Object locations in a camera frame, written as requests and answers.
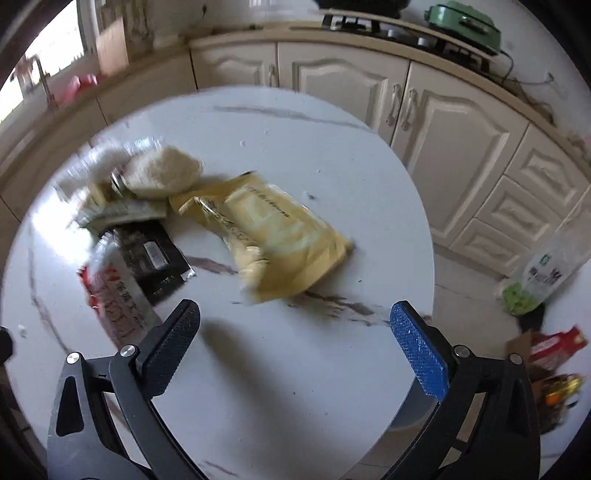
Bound yellow snack packet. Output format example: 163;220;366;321
168;172;354;305

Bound red and white snack packet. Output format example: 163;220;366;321
76;231;162;349

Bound large white paper towel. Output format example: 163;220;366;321
121;145;205;200

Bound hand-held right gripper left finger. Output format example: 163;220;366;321
46;299;208;480

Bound cream base cabinets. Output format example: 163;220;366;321
0;37;591;278

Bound red dish basket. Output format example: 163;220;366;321
60;74;100;104

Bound metal sink faucet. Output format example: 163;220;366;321
16;55;58;109

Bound wooden cutting board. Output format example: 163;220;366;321
95;18;130;77

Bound black induction cooker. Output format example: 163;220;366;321
314;0;411;19

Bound round white marble table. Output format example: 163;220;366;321
0;85;435;480

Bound green snack packet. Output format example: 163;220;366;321
74;196;168;229

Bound white rice bag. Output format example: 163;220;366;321
496;203;591;317

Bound kitchen window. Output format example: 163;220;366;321
0;0;88;125

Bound black snack packet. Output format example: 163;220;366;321
99;222;197;306

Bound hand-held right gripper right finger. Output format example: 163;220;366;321
383;301;541;480

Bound green electric cooking pot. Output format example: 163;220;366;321
425;2;504;56

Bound black appliance power cord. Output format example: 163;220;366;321
499;48;555;88

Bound black gas stove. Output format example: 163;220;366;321
321;14;492;70

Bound beige countertop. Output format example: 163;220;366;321
0;25;591;195

